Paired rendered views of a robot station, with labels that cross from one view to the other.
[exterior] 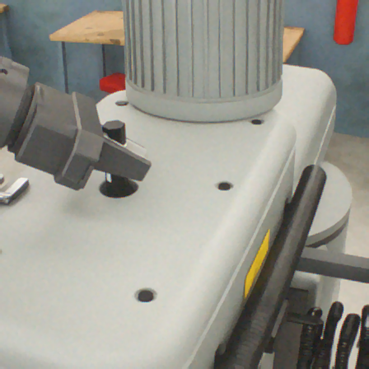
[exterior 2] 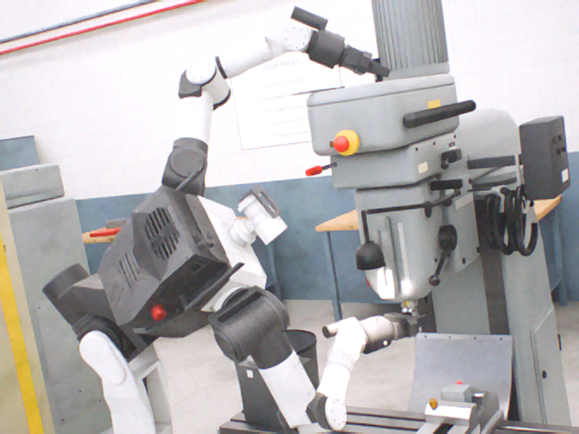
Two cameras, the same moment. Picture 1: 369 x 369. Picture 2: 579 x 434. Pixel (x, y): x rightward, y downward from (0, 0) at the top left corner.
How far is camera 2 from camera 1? 154 cm
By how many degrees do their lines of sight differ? 25
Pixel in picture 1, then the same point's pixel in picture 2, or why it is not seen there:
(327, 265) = (491, 160)
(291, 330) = not seen: hidden behind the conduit
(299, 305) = not seen: hidden behind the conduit
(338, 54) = not seen: outside the picture
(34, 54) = (298, 261)
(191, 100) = (407, 69)
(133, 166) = (384, 71)
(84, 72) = (350, 274)
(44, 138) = (352, 54)
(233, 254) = (418, 82)
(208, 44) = (411, 42)
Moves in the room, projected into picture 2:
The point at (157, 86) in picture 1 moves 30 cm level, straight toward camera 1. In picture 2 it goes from (393, 67) to (392, 64)
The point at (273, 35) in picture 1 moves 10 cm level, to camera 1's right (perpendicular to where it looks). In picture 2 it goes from (439, 40) to (476, 34)
